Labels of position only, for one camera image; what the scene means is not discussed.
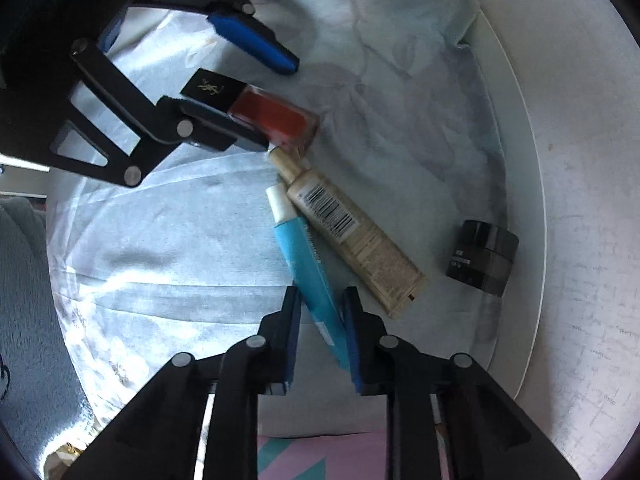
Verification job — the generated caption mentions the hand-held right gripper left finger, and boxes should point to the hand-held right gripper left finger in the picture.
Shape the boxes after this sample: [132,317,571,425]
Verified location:
[62,285,303,480]

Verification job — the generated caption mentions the grey fuzzy blanket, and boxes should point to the grey fuzzy blanket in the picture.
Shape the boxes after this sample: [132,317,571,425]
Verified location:
[0,195,97,463]

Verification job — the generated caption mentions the white round tray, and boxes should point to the white round tray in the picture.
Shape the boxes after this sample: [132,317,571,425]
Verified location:
[407,0,549,407]

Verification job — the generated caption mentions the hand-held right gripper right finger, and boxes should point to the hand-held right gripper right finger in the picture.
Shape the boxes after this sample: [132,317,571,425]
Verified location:
[341,287,583,480]

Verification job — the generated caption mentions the red bottle with black cap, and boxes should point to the red bottle with black cap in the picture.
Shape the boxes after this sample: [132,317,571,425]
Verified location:
[180,67,321,154]

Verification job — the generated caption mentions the black cosmetic jar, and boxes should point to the black cosmetic jar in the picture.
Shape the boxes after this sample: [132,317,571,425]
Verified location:
[445,219,520,297]

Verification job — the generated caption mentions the light blue sheet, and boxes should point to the light blue sheet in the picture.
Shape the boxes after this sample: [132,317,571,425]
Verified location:
[45,0,507,442]

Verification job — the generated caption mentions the beige cosmetic tube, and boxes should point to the beige cosmetic tube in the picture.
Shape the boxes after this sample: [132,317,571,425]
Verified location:
[267,145,429,320]

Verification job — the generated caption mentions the blue tube with white cap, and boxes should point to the blue tube with white cap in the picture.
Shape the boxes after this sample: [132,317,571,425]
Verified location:
[265,184,352,372]

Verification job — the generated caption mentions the pink and teal patterned cloth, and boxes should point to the pink and teal patterned cloth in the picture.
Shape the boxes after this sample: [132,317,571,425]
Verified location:
[257,429,392,480]

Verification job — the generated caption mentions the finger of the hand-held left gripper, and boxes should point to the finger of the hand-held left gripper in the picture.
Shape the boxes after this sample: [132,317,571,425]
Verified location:
[97,0,301,77]
[49,37,272,188]

